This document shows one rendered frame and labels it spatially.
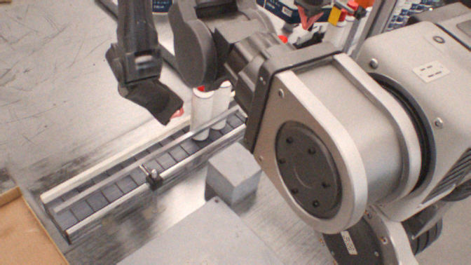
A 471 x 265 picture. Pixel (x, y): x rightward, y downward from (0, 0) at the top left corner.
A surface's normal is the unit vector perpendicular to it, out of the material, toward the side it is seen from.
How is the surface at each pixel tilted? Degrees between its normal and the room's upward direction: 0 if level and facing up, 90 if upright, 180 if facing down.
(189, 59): 87
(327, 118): 0
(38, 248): 0
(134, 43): 74
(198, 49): 87
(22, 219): 0
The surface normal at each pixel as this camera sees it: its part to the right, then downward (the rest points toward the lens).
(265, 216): 0.14, -0.65
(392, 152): 0.44, -0.04
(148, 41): 0.54, 0.48
